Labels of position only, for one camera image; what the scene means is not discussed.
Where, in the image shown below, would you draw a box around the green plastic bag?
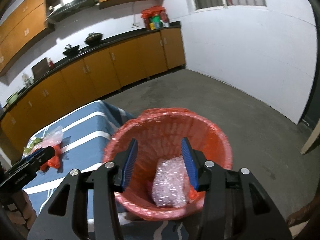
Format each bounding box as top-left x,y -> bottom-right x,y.
23,138 -> 42,155

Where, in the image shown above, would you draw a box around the small red plastic bag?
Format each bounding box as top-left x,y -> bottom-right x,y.
40,144 -> 61,172

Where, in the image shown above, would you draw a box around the magenta plastic bag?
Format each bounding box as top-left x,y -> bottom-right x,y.
36,126 -> 64,148

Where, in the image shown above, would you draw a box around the clear bubble wrap bag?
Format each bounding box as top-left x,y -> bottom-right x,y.
151,156 -> 190,207

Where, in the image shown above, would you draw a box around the red lined trash basket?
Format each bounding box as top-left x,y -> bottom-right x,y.
103,108 -> 233,221

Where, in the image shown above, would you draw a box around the person's hand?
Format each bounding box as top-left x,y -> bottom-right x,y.
5,190 -> 37,230

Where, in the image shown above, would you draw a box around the wooden chair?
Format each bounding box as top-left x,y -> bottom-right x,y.
286,196 -> 319,239

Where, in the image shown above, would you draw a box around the green basin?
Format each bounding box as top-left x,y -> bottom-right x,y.
7,92 -> 18,105

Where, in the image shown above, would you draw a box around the blue striped tablecloth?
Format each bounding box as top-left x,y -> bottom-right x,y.
24,100 -> 189,239

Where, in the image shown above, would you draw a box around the clear jar on counter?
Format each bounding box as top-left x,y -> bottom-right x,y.
22,73 -> 33,87

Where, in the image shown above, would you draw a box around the dark cutting board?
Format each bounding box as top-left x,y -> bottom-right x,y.
31,57 -> 49,82

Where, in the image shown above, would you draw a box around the red bottle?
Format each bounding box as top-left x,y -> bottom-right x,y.
47,58 -> 55,70

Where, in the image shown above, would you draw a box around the lower wooden cabinets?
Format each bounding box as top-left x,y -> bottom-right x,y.
1,22 -> 185,161

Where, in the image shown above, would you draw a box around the wooden cabinets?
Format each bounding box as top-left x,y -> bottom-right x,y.
1,22 -> 185,161
0,0 -> 167,77

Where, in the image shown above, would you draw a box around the black wok left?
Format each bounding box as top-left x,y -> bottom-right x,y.
62,44 -> 80,57

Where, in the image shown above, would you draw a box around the upper wooden cabinets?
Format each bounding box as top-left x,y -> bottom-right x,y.
0,0 -> 167,77

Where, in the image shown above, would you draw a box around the black lidded wok right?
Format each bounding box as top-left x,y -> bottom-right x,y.
85,33 -> 103,46

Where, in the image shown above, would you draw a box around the steel range hood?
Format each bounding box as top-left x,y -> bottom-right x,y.
45,0 -> 99,24

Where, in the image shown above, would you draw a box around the red bag with bottles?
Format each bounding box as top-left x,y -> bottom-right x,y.
141,5 -> 170,30

